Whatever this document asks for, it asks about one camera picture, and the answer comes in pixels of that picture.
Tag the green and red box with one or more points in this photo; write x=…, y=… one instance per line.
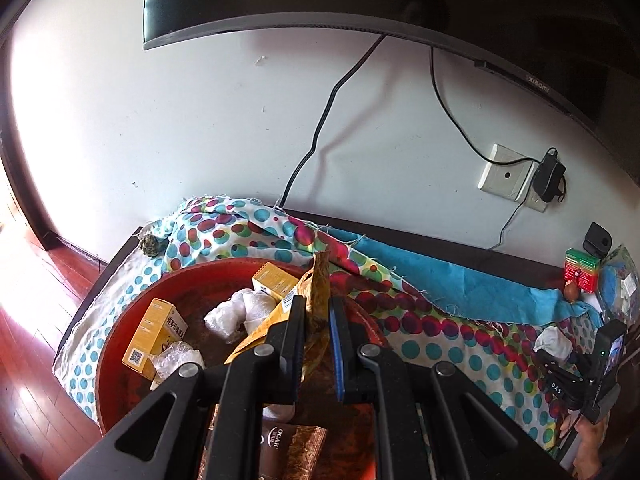
x=580, y=270

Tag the polka dot cloth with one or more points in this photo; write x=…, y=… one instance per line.
x=450, y=355

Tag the brown snack packet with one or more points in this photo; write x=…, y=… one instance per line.
x=295, y=450

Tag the person's right hand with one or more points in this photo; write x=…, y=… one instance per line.
x=590, y=445

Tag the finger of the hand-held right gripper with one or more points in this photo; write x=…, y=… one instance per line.
x=580, y=362
x=550, y=362

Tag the white wall power outlet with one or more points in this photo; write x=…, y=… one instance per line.
x=535, y=205

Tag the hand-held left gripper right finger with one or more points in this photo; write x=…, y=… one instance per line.
x=337, y=355

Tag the yellow foil packet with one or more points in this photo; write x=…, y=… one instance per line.
x=317, y=290

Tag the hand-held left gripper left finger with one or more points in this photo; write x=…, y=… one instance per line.
x=297, y=340

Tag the black power adapter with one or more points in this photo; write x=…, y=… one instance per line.
x=547, y=177

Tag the small brown figurine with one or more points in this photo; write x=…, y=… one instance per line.
x=573, y=292

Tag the black webcam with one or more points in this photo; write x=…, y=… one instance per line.
x=597, y=240

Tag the white wall aerial socket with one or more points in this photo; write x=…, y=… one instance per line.
x=505, y=175

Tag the clear bag with blue item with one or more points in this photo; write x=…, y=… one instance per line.
x=617, y=280

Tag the clear plastic bag white contents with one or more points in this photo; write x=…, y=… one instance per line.
x=235, y=315

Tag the yellow cartoon medicine box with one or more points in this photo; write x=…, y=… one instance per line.
x=275, y=282
x=152, y=335

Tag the small green brown ornament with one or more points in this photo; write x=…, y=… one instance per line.
x=149, y=245

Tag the plain blue cloth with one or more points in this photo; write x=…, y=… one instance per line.
x=475, y=285

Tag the round red worn tray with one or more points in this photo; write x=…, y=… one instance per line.
x=200, y=305

